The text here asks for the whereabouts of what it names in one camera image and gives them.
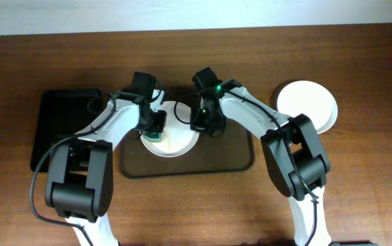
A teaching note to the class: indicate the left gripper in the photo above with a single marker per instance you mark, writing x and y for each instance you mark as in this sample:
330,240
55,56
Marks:
157,121

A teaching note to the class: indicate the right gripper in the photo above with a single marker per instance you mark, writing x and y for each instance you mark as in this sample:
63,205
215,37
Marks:
203,124

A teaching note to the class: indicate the green sponge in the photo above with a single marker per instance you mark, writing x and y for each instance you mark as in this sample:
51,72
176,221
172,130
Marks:
153,137

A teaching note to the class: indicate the white plate top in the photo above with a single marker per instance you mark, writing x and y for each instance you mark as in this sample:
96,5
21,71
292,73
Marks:
176,138

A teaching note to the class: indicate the white plate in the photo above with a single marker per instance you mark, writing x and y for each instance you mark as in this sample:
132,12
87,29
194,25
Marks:
176,138
309,98

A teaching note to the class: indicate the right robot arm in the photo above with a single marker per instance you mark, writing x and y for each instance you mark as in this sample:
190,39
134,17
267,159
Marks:
295,158

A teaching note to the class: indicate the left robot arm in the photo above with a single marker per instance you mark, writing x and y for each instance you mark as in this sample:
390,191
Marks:
79,182

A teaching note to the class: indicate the brown serving tray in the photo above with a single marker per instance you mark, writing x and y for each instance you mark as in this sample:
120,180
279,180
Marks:
230,152

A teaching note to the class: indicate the black rectangular tray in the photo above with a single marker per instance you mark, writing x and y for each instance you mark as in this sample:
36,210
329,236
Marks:
62,113

